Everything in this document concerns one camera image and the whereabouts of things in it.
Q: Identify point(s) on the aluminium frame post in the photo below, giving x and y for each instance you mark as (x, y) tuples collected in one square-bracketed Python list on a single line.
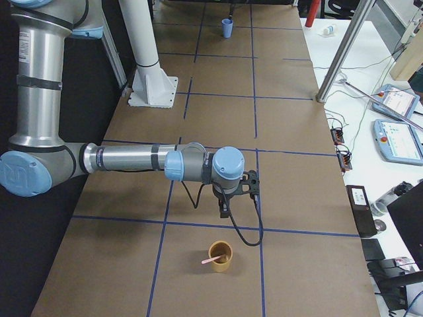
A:
[(346, 44)]

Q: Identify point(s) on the lower orange connector block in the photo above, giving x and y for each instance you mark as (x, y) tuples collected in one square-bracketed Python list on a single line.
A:
[(344, 160)]

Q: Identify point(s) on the red cylinder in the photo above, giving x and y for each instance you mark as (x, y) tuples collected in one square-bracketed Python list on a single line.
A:
[(312, 13)]

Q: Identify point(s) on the wooden board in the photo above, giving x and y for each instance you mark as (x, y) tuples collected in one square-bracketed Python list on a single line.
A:
[(409, 61)]

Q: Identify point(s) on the black monitor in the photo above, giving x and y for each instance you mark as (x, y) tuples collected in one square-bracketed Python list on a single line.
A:
[(406, 215)]

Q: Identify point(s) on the teach pendant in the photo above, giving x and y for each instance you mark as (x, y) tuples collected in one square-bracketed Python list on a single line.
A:
[(397, 142), (401, 100)]

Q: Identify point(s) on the upper orange connector block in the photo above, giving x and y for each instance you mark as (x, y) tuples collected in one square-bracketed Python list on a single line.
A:
[(337, 135)]

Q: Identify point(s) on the upper teach pendant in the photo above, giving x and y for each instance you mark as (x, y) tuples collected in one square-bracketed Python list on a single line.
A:
[(401, 100)]

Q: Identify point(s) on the white bottle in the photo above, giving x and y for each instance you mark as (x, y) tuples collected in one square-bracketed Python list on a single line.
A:
[(329, 30)]

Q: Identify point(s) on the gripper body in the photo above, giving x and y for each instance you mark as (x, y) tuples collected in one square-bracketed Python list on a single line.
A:
[(221, 195)]

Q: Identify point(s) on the black power box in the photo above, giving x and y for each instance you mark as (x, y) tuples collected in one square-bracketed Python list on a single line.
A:
[(361, 211)]

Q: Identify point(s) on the pink chopstick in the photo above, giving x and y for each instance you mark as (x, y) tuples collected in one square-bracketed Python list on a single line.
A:
[(209, 260)]

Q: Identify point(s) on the yellow bamboo cup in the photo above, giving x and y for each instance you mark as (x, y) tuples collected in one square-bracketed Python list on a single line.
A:
[(224, 253)]

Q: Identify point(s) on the blue plastic cup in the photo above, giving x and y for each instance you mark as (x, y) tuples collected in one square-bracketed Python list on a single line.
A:
[(227, 27)]

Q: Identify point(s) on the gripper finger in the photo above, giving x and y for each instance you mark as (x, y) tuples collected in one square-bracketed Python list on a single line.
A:
[(223, 209)]

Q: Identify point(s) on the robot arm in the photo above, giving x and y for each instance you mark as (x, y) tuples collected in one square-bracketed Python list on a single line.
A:
[(38, 159)]

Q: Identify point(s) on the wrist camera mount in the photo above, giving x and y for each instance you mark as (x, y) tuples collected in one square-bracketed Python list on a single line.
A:
[(249, 184)]

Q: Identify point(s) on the lower teach pendant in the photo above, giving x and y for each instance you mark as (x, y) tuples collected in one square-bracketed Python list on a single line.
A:
[(397, 142)]

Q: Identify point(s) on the white pedestal column base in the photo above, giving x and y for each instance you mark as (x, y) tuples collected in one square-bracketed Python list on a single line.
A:
[(151, 87)]

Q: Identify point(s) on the orange connector block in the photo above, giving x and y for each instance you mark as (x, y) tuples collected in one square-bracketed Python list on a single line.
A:
[(344, 160), (337, 135)]

